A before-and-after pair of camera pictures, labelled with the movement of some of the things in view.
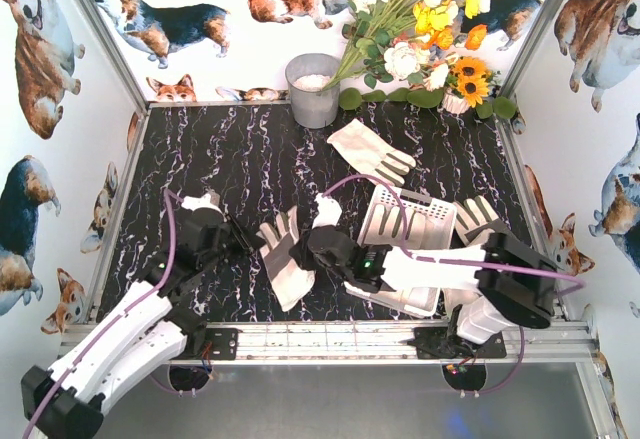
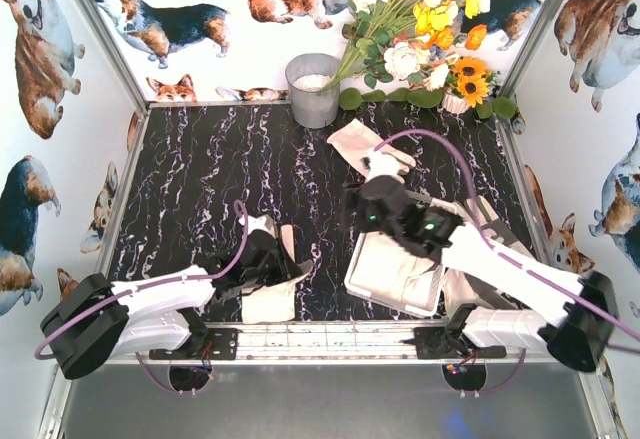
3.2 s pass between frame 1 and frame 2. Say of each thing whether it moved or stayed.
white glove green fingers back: stayed
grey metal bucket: stayed
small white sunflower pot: stayed
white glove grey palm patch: moved
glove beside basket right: stayed
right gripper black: moved
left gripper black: moved
